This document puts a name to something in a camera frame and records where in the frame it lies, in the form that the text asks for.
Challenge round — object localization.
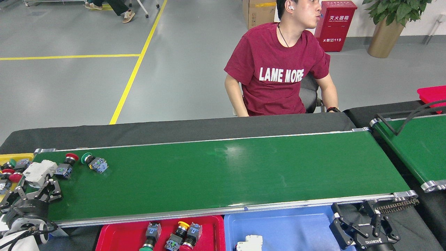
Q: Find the red plastic tray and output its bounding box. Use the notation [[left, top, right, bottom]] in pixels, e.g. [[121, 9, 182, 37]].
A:
[[95, 215, 226, 251], [417, 85, 446, 115]]

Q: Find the brown cardboard box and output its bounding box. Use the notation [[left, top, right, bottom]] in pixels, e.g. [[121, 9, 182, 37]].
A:
[[243, 0, 278, 30]]

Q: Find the white wall conduit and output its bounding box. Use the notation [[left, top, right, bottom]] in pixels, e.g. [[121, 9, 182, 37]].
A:
[[423, 14, 446, 45]]

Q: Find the long green conveyor belt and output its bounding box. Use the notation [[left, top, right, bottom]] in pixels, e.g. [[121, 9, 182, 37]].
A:
[[14, 127, 418, 229]]

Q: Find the black guide frame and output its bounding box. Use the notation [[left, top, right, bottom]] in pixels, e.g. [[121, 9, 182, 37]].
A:
[[376, 100, 446, 136]]

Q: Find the potted plant gold pot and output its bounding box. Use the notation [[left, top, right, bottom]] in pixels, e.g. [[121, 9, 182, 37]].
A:
[[362, 0, 433, 59]]

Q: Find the white circuit breaker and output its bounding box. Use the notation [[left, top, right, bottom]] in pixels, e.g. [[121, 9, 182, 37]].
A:
[[22, 159, 58, 189], [236, 234, 264, 251]]

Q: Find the white metal cart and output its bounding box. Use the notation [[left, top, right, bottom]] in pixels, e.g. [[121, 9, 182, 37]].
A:
[[22, 0, 87, 7]]

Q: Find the red fire extinguisher box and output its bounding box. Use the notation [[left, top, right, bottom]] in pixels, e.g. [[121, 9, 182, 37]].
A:
[[314, 0, 358, 53]]

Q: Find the yellow plastic tray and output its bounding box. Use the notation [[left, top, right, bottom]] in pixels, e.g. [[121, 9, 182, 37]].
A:
[[0, 153, 35, 203]]

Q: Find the white wheeled stand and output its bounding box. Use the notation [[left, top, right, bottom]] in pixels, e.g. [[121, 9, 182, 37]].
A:
[[136, 0, 160, 18]]

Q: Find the yellow button switch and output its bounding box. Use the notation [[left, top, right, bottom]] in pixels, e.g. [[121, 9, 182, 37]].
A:
[[164, 221, 191, 251]]

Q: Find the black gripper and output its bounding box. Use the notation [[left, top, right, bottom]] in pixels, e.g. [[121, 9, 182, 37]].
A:
[[330, 200, 401, 251], [0, 178, 63, 227]]

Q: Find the blue plastic tray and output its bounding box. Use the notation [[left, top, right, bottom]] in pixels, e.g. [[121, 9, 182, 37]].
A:
[[223, 205, 357, 251]]

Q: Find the short green conveyor belt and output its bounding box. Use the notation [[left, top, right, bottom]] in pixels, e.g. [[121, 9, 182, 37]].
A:
[[370, 114, 446, 193]]

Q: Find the background person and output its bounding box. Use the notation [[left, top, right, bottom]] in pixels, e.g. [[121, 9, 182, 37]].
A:
[[85, 0, 136, 24]]

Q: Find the black conveyor drive chain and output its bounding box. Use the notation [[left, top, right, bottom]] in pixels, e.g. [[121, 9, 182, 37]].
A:
[[375, 197, 420, 214]]

